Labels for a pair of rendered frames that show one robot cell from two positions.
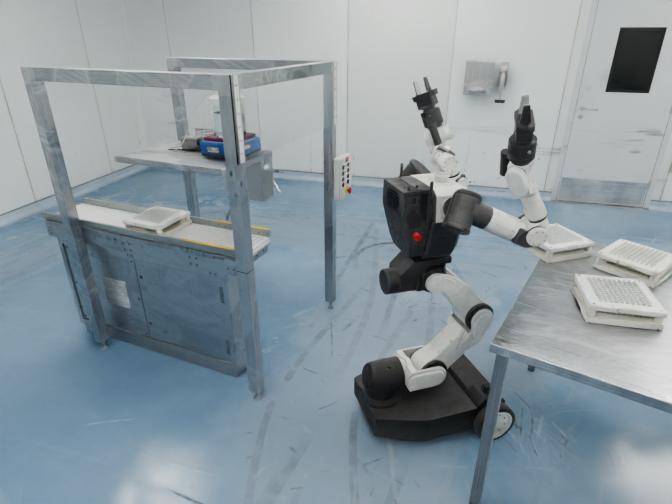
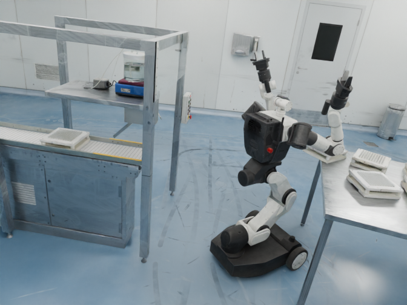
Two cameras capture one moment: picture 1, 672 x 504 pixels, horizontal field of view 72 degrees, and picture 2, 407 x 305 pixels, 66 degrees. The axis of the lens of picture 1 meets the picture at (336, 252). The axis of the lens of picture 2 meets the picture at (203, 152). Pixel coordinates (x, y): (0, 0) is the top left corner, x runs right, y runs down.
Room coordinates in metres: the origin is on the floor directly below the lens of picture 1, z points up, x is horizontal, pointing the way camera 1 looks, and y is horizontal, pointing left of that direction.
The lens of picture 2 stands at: (0.07, 0.65, 1.80)
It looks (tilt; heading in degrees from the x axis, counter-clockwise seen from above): 25 degrees down; 342
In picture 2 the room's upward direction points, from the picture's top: 7 degrees clockwise
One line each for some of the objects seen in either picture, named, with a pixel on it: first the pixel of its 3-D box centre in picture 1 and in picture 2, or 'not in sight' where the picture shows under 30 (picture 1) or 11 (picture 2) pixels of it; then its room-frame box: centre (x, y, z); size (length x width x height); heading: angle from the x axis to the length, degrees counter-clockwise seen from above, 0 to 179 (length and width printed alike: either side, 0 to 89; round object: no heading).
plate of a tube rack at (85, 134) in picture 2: (157, 217); (65, 136); (2.31, 0.95, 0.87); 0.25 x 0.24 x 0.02; 157
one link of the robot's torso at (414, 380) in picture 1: (418, 367); (252, 230); (1.80, -0.40, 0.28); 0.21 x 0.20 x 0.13; 107
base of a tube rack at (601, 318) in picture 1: (613, 305); (372, 186); (1.47, -1.03, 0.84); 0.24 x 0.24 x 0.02; 77
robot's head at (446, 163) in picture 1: (443, 163); (282, 105); (1.80, -0.43, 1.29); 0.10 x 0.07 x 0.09; 17
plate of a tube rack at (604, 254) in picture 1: (637, 256); (371, 158); (1.78, -1.29, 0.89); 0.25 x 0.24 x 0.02; 128
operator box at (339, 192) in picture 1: (342, 176); (186, 107); (2.81, -0.04, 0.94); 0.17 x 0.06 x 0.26; 157
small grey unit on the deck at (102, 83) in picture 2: (193, 142); (102, 83); (2.25, 0.69, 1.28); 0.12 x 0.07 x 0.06; 67
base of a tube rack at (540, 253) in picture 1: (551, 246); (324, 153); (1.99, -1.02, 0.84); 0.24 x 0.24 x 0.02; 17
